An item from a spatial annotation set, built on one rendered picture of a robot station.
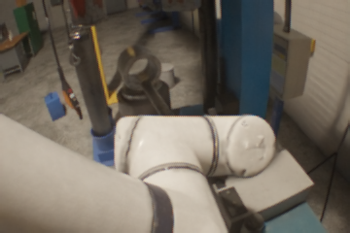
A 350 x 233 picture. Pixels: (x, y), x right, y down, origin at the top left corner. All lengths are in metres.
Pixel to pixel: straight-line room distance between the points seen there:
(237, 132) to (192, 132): 0.06
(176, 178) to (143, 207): 0.08
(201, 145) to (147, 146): 0.07
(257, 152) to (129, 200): 0.20
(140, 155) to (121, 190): 0.12
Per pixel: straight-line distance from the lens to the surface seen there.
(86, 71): 2.27
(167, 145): 0.28
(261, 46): 1.00
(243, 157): 0.32
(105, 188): 0.17
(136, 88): 0.92
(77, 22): 0.96
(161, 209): 0.19
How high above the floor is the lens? 1.97
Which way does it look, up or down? 37 degrees down
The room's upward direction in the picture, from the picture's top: 6 degrees counter-clockwise
